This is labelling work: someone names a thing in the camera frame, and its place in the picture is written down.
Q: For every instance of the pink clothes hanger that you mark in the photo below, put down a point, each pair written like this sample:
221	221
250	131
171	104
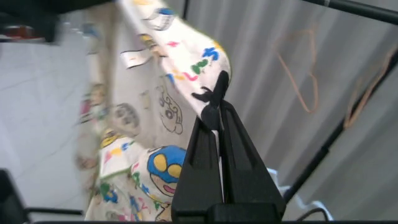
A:
349	119
316	90

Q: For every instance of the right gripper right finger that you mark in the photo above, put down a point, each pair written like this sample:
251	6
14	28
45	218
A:
245	174

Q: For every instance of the white curtain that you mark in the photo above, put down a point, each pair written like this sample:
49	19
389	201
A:
255	46

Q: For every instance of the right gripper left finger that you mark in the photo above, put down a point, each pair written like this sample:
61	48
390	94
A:
196	180

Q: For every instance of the cream printed shirt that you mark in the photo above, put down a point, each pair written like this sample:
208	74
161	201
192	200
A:
186	56

